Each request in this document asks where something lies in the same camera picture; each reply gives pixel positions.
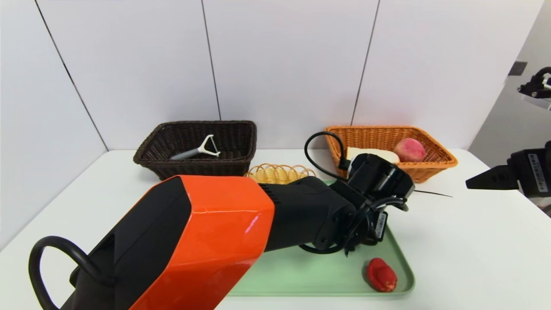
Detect black camera cable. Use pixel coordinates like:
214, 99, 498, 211
304, 131, 351, 181
532, 67, 551, 87

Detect pink peach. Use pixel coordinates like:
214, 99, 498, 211
393, 138, 427, 163

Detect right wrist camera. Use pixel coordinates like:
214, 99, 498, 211
518, 75, 551, 100

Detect black zip tie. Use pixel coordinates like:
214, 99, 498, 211
413, 189, 452, 198

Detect white bread slice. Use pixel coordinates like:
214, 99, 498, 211
347, 147, 401, 163

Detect light green plastic tray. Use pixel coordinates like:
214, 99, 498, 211
226, 180, 415, 297

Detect small round yellow wicker basket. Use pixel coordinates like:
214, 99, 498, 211
245, 164, 317, 185

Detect dark brown wicker basket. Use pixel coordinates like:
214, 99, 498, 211
133, 121, 258, 180

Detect black left camera cable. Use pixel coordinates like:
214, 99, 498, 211
304, 131, 351, 181

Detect red tomato piece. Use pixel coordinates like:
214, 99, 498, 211
367, 257, 398, 292

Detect white peeler with grey handle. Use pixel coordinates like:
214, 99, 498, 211
170, 134, 221, 161

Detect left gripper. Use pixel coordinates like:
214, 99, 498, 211
363, 211, 388, 246

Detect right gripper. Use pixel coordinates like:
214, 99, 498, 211
465, 141, 551, 198

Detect black right camera cable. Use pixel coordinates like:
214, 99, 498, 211
532, 67, 551, 87

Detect orange wicker basket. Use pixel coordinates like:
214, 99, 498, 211
324, 125, 458, 183

